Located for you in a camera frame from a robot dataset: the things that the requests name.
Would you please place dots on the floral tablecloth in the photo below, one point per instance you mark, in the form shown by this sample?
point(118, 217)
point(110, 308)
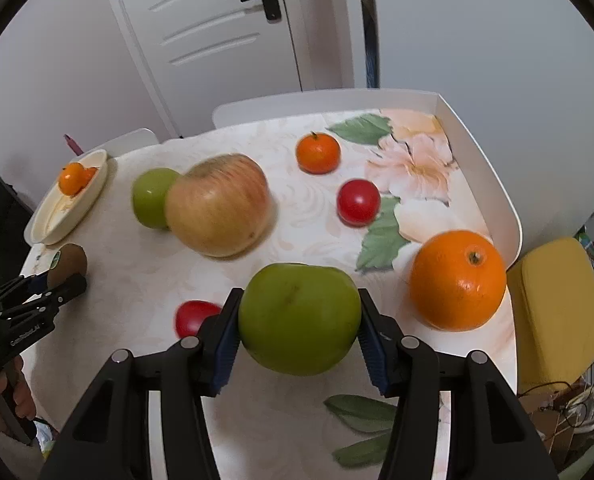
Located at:
point(302, 210)

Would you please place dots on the small green apple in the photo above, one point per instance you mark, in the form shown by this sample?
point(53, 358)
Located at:
point(149, 197)

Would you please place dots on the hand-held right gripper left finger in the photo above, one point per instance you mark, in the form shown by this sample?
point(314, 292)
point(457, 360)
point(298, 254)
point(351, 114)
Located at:
point(229, 350)

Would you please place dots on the brown kiwi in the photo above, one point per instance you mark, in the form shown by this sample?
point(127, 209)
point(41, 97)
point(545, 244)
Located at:
point(72, 260)

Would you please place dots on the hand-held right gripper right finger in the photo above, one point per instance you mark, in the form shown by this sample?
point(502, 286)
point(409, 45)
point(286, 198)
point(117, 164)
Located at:
point(374, 360)

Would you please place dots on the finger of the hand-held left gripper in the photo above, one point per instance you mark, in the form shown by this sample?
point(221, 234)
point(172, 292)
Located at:
point(24, 285)
point(69, 287)

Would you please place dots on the person's left hand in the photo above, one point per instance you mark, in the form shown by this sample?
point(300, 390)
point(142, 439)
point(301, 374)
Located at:
point(24, 397)

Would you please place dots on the cardboard box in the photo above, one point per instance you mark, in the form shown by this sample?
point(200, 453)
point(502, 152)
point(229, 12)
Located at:
point(552, 425)

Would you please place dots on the white door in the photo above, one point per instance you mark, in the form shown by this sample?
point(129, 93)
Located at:
point(227, 100)

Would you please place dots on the red yellow apple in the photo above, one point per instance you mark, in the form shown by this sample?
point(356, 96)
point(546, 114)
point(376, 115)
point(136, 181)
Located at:
point(217, 205)

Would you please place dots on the pink plastic stick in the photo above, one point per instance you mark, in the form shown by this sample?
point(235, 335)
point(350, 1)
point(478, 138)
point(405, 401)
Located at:
point(73, 144)

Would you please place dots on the large orange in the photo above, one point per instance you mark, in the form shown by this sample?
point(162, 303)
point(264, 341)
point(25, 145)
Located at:
point(457, 282)

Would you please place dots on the red tomato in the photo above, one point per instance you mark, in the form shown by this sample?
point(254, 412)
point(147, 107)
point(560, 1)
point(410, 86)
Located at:
point(192, 317)
point(358, 202)

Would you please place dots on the mandarin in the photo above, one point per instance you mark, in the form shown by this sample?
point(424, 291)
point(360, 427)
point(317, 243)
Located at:
point(318, 154)
point(71, 180)

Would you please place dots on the large green apple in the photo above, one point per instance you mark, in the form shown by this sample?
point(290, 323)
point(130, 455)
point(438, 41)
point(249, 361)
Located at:
point(297, 320)

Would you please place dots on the dark hanging cloth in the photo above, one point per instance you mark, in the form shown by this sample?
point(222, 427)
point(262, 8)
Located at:
point(369, 25)

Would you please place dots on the cream bowl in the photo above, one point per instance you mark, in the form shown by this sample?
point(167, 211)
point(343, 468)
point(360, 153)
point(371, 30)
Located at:
point(57, 220)

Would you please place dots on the yellow chair cushion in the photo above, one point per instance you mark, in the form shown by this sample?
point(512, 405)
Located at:
point(557, 310)

